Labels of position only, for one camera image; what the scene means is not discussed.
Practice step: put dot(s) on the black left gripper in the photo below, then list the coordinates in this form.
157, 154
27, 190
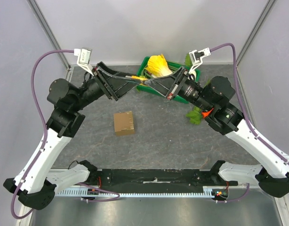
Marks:
114, 87

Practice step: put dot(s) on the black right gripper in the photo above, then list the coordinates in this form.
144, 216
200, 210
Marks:
178, 83

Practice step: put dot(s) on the yellow utility knife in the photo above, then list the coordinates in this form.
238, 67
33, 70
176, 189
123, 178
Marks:
141, 80

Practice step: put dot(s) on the brown cardboard express box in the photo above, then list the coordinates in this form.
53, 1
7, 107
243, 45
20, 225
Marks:
124, 123

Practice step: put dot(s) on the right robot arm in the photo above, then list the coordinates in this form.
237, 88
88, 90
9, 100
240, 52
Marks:
272, 172

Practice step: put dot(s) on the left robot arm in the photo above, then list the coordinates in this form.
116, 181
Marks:
32, 186

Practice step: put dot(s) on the yellow napa cabbage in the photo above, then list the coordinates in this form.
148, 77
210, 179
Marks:
158, 66

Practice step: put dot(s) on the green long beans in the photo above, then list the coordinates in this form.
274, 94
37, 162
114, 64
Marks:
146, 74

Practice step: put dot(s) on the green plastic tray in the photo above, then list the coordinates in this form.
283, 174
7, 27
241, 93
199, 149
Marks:
172, 66

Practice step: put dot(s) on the white radish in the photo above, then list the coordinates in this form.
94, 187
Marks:
192, 75

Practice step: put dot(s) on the orange carrot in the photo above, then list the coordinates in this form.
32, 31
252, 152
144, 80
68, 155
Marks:
206, 113

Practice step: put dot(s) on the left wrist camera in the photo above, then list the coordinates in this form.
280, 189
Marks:
83, 59

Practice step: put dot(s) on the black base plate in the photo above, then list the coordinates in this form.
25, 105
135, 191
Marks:
112, 177

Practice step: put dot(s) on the slotted cable duct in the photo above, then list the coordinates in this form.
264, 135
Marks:
79, 191

